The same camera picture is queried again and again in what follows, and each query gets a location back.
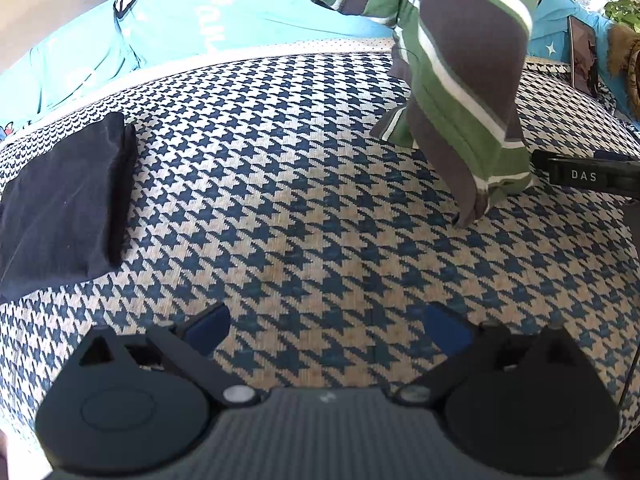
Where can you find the brown furry cloth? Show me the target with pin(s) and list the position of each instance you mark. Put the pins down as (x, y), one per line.
(627, 60)

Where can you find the folded dark navy cloth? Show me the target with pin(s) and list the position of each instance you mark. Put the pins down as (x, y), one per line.
(60, 200)

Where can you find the houndstooth bed mat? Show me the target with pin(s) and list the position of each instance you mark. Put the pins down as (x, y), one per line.
(250, 185)

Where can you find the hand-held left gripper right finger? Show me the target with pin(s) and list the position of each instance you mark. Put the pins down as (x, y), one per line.
(447, 327)

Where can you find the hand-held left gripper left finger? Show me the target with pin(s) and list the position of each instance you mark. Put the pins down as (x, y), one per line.
(207, 327)

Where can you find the green grey striped shirt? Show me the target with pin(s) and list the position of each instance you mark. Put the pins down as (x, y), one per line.
(450, 85)

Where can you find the blue printed quilt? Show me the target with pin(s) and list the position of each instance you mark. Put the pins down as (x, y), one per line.
(225, 10)

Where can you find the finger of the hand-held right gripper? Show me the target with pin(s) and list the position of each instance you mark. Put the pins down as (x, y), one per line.
(575, 175)

